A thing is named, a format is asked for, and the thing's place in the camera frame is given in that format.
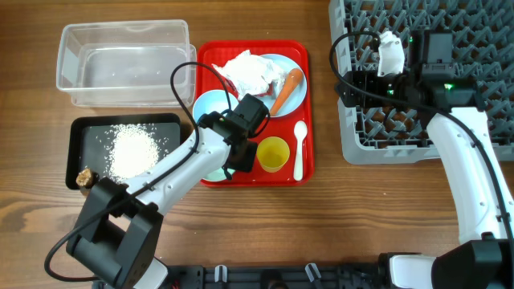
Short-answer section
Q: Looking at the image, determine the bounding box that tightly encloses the green bowl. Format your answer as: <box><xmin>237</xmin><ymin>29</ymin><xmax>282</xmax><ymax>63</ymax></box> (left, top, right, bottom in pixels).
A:
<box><xmin>202</xmin><ymin>168</ymin><xmax>235</xmax><ymax>182</ymax></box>

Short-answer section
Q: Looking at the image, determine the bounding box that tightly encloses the yellow cup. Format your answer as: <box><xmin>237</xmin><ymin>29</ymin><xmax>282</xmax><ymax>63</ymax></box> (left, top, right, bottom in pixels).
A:
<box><xmin>256</xmin><ymin>136</ymin><xmax>290</xmax><ymax>173</ymax></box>

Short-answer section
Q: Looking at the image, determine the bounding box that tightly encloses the light blue bowl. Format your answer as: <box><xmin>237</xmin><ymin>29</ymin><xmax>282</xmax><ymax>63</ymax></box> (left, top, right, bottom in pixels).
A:
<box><xmin>193</xmin><ymin>89</ymin><xmax>239</xmax><ymax>123</ymax></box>

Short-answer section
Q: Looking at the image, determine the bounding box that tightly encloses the white napkin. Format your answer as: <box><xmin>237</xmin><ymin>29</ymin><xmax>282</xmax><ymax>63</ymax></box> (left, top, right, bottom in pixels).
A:
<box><xmin>213</xmin><ymin>50</ymin><xmax>287</xmax><ymax>100</ymax></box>

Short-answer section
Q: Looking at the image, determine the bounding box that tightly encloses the orange carrot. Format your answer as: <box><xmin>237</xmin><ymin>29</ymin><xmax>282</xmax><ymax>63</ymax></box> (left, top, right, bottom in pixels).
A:
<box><xmin>270</xmin><ymin>68</ymin><xmax>304</xmax><ymax>116</ymax></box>

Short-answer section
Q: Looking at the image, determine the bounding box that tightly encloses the light blue plate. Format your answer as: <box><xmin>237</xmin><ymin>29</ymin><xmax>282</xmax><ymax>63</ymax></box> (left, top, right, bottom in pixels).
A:
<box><xmin>258</xmin><ymin>54</ymin><xmax>308</xmax><ymax>118</ymax></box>

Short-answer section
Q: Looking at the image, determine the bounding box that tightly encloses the white rice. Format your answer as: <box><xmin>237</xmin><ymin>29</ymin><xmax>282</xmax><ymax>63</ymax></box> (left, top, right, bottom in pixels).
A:
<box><xmin>96</xmin><ymin>124</ymin><xmax>169</xmax><ymax>183</ymax></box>

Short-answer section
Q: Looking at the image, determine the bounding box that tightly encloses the brown food lump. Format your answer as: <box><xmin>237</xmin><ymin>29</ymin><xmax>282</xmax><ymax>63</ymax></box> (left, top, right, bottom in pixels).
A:
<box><xmin>75</xmin><ymin>168</ymin><xmax>99</xmax><ymax>189</ymax></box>

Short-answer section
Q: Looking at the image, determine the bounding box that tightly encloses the red snack wrapper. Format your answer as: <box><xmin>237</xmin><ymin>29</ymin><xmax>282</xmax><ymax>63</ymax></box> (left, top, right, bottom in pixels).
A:
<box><xmin>224</xmin><ymin>78</ymin><xmax>274</xmax><ymax>97</ymax></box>

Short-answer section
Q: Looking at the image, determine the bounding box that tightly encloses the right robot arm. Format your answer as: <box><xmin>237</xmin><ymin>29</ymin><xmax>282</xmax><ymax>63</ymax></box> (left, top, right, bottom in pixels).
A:
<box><xmin>337</xmin><ymin>31</ymin><xmax>513</xmax><ymax>288</ymax></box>

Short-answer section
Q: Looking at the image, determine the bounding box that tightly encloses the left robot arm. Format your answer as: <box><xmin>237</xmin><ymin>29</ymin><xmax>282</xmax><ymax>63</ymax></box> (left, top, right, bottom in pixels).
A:
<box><xmin>66</xmin><ymin>95</ymin><xmax>269</xmax><ymax>288</ymax></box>

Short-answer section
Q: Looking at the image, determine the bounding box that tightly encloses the grey dishwasher rack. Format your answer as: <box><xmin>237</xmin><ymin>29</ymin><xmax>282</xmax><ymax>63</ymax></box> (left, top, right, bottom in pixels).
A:
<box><xmin>328</xmin><ymin>0</ymin><xmax>513</xmax><ymax>165</ymax></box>

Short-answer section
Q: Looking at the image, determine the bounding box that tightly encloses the white plastic spoon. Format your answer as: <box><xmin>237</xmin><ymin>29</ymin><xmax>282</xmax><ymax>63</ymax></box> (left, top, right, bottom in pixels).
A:
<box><xmin>293</xmin><ymin>120</ymin><xmax>308</xmax><ymax>181</ymax></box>

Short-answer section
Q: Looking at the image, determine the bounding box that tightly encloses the red serving tray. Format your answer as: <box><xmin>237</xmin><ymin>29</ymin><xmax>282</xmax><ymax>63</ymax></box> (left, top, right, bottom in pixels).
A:
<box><xmin>198</xmin><ymin>40</ymin><xmax>315</xmax><ymax>188</ymax></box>

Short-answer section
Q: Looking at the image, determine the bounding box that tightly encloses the black tray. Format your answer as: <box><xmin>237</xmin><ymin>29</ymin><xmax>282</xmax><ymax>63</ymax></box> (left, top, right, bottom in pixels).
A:
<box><xmin>65</xmin><ymin>113</ymin><xmax>181</xmax><ymax>189</ymax></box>

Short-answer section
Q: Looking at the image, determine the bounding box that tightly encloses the clear plastic bin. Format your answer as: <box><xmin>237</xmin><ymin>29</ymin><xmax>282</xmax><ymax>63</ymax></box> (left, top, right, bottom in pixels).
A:
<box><xmin>55</xmin><ymin>19</ymin><xmax>197</xmax><ymax>108</ymax></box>

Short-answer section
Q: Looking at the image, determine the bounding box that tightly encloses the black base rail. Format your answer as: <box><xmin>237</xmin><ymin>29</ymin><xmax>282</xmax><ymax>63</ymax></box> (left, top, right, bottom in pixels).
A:
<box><xmin>161</xmin><ymin>263</ymin><xmax>386</xmax><ymax>289</ymax></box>

